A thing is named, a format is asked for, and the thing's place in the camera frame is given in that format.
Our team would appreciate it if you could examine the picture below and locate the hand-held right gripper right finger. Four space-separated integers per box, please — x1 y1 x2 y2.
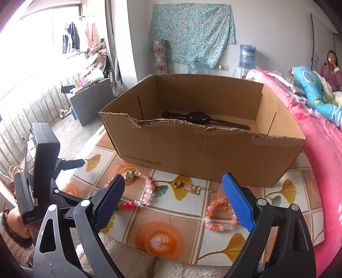
222 173 317 278

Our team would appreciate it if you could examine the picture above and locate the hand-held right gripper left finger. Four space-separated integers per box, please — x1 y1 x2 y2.
32 173 126 278

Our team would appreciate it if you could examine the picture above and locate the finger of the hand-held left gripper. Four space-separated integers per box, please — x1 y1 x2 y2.
60 159 86 172

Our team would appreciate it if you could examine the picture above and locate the pink bead bracelet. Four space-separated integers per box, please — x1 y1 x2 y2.
205 198 239 232

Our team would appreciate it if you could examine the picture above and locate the multicoloured bead bracelet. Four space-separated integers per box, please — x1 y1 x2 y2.
104 171 153 211

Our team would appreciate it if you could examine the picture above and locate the brown cardboard box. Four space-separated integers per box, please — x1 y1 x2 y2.
99 74 307 188

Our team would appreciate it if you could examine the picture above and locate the person's left forearm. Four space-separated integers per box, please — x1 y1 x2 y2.
0 211 35 270

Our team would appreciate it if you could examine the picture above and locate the person's left hand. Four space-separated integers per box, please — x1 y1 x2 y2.
7 212 39 238

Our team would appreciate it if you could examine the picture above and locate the metal balcony railing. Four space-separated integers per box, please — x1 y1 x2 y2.
0 77 81 167

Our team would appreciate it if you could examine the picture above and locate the printed leaf tablecloth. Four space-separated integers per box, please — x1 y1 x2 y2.
61 126 325 268

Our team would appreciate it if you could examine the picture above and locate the white fleece garment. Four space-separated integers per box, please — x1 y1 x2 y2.
75 234 233 278

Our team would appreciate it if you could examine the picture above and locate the grey cabinet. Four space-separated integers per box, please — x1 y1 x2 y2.
70 78 116 127

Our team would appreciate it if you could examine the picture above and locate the pink floral blanket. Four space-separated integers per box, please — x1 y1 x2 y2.
246 69 342 278

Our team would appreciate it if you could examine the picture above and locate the black wrist watch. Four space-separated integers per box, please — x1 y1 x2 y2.
162 110 251 131

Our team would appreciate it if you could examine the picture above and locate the pile of clothes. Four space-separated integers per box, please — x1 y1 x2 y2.
85 40 113 82

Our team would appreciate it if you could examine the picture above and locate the dark hanging jacket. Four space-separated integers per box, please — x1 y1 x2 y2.
62 21 81 54

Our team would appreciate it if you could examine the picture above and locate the blue quilt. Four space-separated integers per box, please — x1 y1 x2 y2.
291 66 342 124

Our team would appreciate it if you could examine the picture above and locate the rolled patterned mat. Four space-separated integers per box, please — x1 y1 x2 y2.
151 39 169 75

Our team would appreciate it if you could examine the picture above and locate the clear empty water jug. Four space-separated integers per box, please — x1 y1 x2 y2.
187 59 206 75

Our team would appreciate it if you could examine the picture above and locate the blue water jug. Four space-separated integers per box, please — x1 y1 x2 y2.
239 44 257 70

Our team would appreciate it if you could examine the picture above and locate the teal floral wall cloth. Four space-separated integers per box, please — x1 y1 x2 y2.
149 4 236 69

